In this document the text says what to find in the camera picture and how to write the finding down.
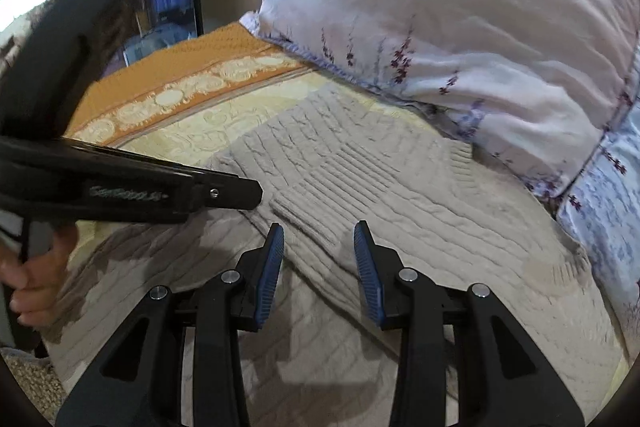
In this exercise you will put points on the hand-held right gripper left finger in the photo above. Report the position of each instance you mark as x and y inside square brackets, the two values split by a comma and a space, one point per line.
[267, 277]

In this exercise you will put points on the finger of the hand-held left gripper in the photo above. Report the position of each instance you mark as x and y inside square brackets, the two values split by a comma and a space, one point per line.
[227, 196]

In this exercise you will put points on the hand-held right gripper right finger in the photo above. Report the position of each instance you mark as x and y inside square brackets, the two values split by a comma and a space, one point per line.
[367, 277]

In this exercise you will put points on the person's left hand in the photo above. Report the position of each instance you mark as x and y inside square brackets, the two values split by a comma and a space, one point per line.
[40, 272]

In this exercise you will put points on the orange and yellow bedspread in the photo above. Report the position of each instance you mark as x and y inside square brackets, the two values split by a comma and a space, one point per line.
[200, 107]

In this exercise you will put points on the blue patterned pillow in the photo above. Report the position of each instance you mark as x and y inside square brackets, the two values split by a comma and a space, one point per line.
[607, 217]

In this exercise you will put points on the floral white pillow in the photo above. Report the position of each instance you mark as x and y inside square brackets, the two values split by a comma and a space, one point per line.
[450, 17]

